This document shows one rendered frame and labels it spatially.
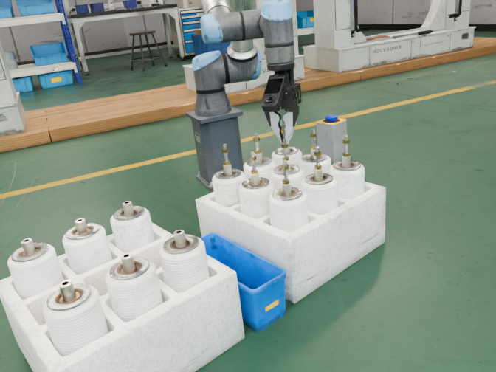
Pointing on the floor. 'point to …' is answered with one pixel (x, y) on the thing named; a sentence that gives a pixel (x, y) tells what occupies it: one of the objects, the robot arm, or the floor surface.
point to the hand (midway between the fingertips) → (283, 139)
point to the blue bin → (252, 281)
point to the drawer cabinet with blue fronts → (187, 16)
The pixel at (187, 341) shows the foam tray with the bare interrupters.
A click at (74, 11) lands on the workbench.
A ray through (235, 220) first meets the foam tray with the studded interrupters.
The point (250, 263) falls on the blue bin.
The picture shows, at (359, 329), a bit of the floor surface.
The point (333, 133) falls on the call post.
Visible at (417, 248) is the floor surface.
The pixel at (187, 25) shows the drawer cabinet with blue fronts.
